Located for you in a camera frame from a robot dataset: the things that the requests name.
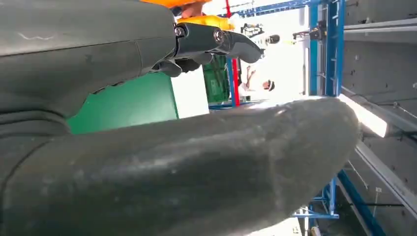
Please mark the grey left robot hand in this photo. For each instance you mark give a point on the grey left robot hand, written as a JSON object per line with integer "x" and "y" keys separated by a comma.
{"x": 182, "y": 169}

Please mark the green table mat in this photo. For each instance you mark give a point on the green table mat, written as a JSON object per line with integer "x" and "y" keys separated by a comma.
{"x": 130, "y": 104}

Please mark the green plastic crate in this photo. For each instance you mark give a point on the green plastic crate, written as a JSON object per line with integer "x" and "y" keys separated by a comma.
{"x": 215, "y": 81}

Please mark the yellow sheet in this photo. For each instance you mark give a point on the yellow sheet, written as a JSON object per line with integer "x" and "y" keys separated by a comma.
{"x": 208, "y": 22}

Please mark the ribbed grey left arm sleeve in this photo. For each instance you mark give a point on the ribbed grey left arm sleeve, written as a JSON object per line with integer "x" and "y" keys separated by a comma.
{"x": 29, "y": 125}

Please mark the person's hand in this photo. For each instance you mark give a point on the person's hand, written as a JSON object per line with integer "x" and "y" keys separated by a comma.
{"x": 193, "y": 10}

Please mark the ceiling light fixture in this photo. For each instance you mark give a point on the ceiling light fixture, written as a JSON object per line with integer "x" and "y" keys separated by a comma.
{"x": 366, "y": 117}

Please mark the red post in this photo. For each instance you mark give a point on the red post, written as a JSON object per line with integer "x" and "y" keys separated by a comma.
{"x": 236, "y": 81}

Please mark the blue metal frame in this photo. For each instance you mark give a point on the blue metal frame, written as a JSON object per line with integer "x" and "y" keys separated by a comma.
{"x": 332, "y": 52}
{"x": 355, "y": 198}

